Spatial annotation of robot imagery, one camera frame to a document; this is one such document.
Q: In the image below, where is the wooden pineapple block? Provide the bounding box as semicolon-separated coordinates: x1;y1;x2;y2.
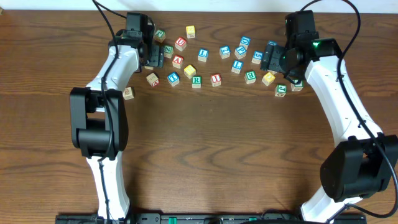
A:
123;87;134;100

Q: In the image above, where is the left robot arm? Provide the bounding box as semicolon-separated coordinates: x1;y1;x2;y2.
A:
70;29;164;223

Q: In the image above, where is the plain yellow block top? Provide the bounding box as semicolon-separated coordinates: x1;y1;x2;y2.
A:
186;26;196;39

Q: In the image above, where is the right black cable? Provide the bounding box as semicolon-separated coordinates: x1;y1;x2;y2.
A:
299;0;398;219

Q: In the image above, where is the blue T block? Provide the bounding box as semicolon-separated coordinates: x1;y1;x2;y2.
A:
167;72;180;86

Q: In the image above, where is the black cable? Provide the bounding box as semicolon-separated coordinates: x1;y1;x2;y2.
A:
91;0;128;222
299;0;398;219

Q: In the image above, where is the red A block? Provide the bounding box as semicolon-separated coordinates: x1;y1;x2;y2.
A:
172;55;183;69

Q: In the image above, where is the green J block top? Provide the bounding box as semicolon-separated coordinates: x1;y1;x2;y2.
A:
154;29;166;43

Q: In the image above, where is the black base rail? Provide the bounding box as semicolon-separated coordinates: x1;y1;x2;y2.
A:
55;212;367;224

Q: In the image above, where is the blue D block right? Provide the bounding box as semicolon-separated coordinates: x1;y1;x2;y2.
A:
267;40;278;46

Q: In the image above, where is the blue D block left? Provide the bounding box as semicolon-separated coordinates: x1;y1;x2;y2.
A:
239;36;251;49

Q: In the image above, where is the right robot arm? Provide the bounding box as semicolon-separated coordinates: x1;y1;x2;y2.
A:
261;39;397;223

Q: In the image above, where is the yellow O block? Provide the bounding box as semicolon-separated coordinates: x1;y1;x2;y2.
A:
262;72;275;86

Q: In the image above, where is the green Z block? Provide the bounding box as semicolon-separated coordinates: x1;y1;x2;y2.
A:
164;45;174;58

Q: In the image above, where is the blue 5 block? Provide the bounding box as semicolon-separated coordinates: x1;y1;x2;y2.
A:
251;50;264;64

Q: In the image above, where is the red U block left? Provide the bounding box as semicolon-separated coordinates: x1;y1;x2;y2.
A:
175;37;187;51

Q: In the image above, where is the green 4 block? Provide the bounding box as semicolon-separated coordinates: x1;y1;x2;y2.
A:
290;82;304;91

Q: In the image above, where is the blue L block centre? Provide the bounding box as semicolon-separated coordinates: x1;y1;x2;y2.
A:
198;49;209;62

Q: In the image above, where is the blue 2 block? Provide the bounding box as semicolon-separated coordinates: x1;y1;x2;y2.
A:
220;45;231;59

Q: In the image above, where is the red I block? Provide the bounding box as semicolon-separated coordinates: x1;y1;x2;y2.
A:
210;73;222;87

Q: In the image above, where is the blue P block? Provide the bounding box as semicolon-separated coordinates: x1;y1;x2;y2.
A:
234;46;247;59

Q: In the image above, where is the green R block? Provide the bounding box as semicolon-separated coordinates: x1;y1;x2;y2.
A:
192;76;201;88

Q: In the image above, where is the left black cable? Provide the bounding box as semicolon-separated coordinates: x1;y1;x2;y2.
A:
91;0;128;222

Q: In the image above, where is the blue L block right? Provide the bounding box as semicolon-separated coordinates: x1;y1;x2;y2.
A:
231;60;243;74

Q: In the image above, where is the green j block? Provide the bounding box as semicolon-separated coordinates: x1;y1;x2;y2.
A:
275;84;287;97
154;29;166;43

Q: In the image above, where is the green J block bottom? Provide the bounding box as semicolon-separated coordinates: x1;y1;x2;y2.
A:
275;84;287;97

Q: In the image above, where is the blue d block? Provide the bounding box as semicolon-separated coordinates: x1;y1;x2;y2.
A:
267;40;278;46
239;36;251;49

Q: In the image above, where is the blue l block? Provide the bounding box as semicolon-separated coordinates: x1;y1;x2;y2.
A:
231;60;243;74
198;49;209;62

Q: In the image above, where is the yellow block centre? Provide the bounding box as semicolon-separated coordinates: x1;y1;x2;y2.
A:
183;65;197;79

